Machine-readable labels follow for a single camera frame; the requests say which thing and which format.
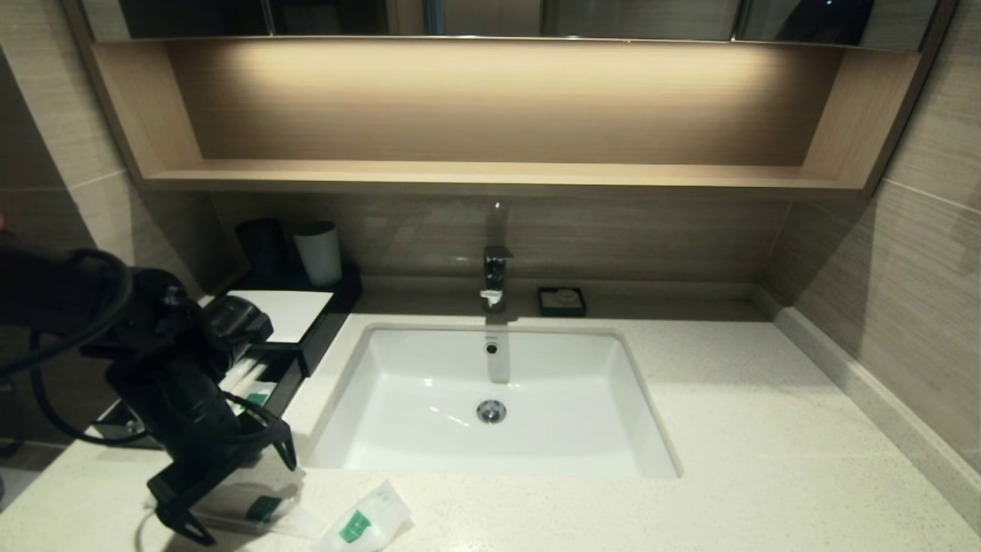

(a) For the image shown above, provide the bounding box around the wide long frosted packet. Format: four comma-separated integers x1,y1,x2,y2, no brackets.
190,479,326,539

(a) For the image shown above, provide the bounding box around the black pull-out drawer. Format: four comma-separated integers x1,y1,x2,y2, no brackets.
96,341,309,453

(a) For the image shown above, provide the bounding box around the flat white green-label sachet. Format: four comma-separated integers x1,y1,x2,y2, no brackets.
241,382,278,419

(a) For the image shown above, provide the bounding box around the small square frosted packet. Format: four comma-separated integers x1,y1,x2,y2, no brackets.
313,479,415,552

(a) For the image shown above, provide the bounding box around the white sink basin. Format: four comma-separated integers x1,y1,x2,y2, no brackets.
300,324,681,480

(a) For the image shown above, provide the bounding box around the grey cup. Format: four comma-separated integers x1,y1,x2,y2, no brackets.
293,221,343,288

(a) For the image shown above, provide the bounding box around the black cup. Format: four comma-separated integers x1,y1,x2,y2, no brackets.
236,218,294,283

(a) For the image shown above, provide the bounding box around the chrome faucet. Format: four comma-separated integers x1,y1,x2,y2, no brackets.
480,202,516,313

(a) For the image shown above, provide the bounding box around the black soap dish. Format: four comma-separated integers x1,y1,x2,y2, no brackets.
536,287,588,318

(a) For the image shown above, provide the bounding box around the mirror cabinet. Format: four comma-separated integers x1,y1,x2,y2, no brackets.
80,0,955,53

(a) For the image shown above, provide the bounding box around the wooden wall niche shelf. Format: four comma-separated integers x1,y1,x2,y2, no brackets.
65,34,924,196

